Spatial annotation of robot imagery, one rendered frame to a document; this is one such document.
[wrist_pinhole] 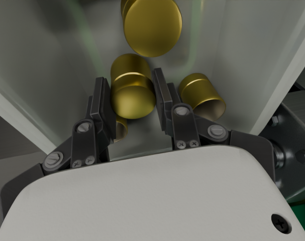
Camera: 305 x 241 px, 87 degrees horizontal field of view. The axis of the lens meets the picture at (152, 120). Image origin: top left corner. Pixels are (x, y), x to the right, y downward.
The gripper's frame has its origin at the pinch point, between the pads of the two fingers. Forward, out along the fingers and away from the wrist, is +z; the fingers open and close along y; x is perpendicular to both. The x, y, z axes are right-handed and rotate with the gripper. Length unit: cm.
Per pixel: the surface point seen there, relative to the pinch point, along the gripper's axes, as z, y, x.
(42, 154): 6.1, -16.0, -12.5
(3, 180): 2.7, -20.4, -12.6
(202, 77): 4.4, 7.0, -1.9
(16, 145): 27, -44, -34
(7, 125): 38, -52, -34
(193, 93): 2.5, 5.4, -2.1
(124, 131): 1.5, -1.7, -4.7
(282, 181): -4.8, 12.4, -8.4
